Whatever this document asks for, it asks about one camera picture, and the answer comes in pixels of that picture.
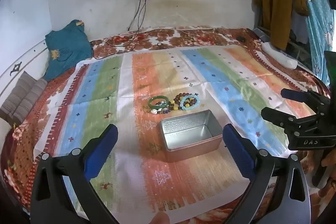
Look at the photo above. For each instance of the white rolled cloth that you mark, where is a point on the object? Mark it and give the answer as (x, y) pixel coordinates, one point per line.
(278, 56)

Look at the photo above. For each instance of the teal shirt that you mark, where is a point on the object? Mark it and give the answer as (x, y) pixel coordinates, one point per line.
(68, 45)

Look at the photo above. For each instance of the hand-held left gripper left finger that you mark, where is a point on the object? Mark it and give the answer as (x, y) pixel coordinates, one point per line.
(102, 153)

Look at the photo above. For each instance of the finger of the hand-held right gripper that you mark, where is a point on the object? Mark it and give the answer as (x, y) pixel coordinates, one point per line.
(275, 113)
(292, 94)

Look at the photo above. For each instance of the small black object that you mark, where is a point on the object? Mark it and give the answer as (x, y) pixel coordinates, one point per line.
(241, 39)

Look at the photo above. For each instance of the person's left hand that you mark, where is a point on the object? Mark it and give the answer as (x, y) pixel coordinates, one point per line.
(160, 218)

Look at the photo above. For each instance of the striped grey folded blanket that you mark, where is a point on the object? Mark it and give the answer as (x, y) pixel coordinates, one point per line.
(21, 98)

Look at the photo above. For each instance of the rectangular metal tin box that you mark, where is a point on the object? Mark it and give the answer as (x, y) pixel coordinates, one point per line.
(183, 132)

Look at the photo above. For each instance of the white bed headboard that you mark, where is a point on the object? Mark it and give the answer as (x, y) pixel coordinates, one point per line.
(29, 56)

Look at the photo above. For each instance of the blue dotted curtain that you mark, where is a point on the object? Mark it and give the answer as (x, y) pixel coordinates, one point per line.
(315, 16)

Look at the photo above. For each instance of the striped pastel mat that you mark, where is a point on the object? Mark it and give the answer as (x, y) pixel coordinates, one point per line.
(183, 69)

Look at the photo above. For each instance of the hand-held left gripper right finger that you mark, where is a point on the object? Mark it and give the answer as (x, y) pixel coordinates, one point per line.
(239, 153)

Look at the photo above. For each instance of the green jade bangle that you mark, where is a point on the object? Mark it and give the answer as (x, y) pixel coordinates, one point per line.
(150, 103)

